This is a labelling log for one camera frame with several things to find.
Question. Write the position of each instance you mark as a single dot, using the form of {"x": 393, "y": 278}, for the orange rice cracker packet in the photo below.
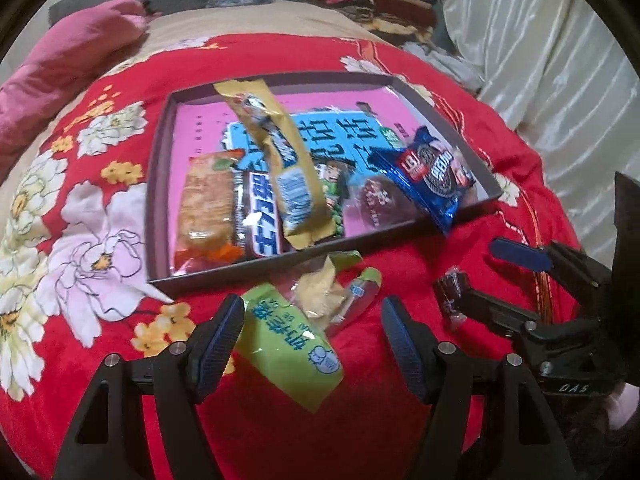
{"x": 207, "y": 200}

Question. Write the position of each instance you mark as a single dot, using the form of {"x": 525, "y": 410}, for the shallow grey box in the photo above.
{"x": 160, "y": 185}

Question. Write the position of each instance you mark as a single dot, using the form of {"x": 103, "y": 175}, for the long yellow snack bar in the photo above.
{"x": 280, "y": 160}

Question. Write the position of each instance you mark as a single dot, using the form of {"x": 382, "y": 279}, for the clear yellow candy packet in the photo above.
{"x": 320, "y": 290}

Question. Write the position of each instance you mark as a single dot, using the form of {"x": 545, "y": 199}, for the red floral blanket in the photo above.
{"x": 300, "y": 435}

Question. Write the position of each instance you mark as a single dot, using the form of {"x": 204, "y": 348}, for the pink book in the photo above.
{"x": 200, "y": 120}

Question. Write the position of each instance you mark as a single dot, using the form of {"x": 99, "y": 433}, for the pale crumpled cloth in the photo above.
{"x": 445, "y": 67}

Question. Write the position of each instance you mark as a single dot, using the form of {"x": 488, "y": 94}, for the black green pea packet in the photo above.
{"x": 332, "y": 185}

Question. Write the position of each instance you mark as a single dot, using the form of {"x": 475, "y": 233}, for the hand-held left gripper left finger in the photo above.
{"x": 220, "y": 345}

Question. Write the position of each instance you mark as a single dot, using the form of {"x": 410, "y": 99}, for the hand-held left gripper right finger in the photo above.
{"x": 405, "y": 350}

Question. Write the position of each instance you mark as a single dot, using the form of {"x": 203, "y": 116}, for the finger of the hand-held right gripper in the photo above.
{"x": 495, "y": 310}
{"x": 520, "y": 255}

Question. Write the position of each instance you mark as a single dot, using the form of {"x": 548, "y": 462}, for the brown chocolate bar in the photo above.
{"x": 260, "y": 215}

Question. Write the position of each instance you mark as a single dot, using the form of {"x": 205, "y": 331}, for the pink quilt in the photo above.
{"x": 60, "y": 60}

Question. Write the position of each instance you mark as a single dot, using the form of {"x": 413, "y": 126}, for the white curtain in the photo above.
{"x": 540, "y": 60}

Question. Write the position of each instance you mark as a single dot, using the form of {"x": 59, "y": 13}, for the pile of folded clothes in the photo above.
{"x": 380, "y": 0}

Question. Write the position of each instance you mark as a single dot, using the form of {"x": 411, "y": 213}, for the clear dark cake packet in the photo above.
{"x": 380, "y": 202}

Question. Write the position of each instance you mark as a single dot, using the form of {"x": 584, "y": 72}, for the blue cookie packet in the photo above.
{"x": 425, "y": 170}

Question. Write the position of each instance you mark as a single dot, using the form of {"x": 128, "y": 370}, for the light green snack packet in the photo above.
{"x": 290, "y": 345}

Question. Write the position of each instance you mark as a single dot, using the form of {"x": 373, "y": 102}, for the small dark candy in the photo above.
{"x": 450, "y": 290}

